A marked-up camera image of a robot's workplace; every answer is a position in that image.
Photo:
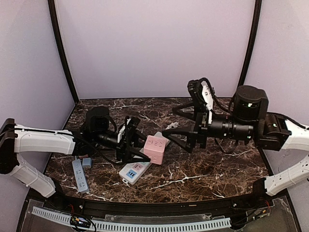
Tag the left black frame post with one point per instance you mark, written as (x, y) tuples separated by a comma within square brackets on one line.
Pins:
[(61, 50)]

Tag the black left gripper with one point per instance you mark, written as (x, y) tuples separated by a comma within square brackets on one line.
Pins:
[(126, 141)]

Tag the white multicolour power strip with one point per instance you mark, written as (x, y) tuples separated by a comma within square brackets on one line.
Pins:
[(132, 172)]

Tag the white slotted cable duct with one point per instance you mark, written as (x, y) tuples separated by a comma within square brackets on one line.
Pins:
[(193, 223)]

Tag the blue power strip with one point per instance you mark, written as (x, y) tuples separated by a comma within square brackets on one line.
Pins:
[(80, 178)]

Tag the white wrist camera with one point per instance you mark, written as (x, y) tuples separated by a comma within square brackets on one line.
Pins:
[(208, 99), (122, 131)]

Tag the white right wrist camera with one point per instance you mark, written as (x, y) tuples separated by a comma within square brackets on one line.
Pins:
[(208, 99)]

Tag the pink cube socket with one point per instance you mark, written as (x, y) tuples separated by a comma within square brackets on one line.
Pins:
[(154, 148)]

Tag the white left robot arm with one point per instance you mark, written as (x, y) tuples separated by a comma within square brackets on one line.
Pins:
[(16, 139)]

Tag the right black frame post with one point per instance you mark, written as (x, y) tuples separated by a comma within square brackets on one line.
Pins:
[(251, 42)]

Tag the blue plug adapter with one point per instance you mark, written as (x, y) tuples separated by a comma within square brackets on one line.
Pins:
[(87, 163)]

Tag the black front rail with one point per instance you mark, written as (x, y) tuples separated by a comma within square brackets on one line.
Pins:
[(233, 206)]

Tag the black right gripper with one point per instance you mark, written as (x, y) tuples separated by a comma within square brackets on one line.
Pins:
[(199, 129)]

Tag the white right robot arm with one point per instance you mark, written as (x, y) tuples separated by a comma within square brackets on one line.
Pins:
[(280, 132)]

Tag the black frame post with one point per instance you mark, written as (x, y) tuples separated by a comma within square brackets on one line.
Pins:
[(251, 42), (61, 50)]

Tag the small circuit board left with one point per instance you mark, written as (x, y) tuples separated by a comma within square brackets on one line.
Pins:
[(79, 222)]

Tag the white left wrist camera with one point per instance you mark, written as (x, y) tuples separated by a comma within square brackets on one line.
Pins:
[(122, 131)]

